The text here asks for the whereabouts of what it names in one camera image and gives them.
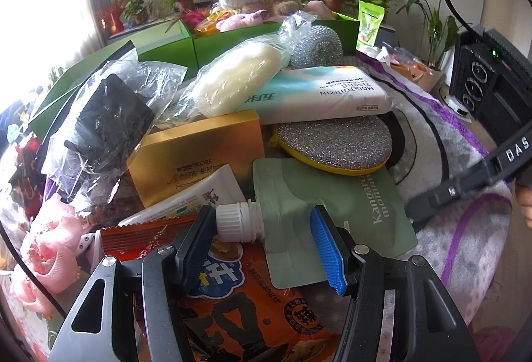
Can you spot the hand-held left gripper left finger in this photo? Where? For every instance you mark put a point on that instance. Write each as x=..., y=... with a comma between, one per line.
x=195, y=254

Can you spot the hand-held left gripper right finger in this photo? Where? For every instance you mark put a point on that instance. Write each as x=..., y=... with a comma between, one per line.
x=328, y=254

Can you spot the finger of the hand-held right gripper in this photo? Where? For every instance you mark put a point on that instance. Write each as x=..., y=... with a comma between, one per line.
x=457, y=183

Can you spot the green spouted pouch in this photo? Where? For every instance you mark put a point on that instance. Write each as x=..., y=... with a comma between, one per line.
x=332, y=212

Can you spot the green cardboard box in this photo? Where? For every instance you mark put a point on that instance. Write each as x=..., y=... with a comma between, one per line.
x=232, y=50

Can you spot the yellow snack packet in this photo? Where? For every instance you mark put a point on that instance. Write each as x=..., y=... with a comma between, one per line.
x=210, y=23

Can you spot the beige plush toy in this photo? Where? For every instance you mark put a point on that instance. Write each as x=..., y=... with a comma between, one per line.
x=276, y=4

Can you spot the person's right hand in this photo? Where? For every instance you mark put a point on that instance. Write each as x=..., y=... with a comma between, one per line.
x=526, y=204

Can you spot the white floor appliance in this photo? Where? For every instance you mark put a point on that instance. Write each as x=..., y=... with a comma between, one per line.
x=455, y=106

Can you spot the white tube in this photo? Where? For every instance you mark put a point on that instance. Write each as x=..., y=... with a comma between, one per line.
x=195, y=195

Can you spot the orange snack bag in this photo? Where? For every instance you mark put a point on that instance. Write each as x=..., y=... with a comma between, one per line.
x=249, y=303

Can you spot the tall leafy floor plant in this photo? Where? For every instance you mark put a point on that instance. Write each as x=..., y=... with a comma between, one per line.
x=436, y=21

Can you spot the gold box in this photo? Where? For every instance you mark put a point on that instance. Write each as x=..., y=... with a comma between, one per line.
x=199, y=154

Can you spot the round silver yellow sponge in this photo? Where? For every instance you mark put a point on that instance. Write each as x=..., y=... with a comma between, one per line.
x=332, y=145

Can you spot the green standing packet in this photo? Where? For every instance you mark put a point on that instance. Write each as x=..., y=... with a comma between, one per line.
x=370, y=27

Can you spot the pink fabric flowers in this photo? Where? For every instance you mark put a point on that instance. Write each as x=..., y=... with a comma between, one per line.
x=45, y=249

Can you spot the white tissue pack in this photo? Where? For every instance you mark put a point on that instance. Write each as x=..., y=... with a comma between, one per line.
x=328, y=93

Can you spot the black item in plastic bag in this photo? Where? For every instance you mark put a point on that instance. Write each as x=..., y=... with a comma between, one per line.
x=108, y=120

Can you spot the cream sponge in plastic bag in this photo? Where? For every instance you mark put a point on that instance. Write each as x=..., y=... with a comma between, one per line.
x=237, y=79

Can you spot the silver scouring ball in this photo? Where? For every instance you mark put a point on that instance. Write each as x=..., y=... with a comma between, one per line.
x=318, y=48

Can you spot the pink plush toy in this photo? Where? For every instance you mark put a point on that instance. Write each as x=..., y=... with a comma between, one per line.
x=318, y=8

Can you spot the light blue toy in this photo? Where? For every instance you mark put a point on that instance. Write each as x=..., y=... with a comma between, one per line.
x=13, y=133

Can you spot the grey television cabinet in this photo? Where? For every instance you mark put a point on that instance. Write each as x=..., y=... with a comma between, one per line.
x=133, y=31

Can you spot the red feather toy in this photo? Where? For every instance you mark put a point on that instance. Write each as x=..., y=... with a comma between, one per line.
x=193, y=14

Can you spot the pink pig plush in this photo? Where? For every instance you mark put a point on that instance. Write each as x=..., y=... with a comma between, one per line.
x=245, y=19

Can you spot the red flower plant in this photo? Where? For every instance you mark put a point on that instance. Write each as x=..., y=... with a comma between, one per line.
x=109, y=14

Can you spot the sheer white curtain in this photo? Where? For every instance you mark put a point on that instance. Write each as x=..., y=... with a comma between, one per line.
x=50, y=12

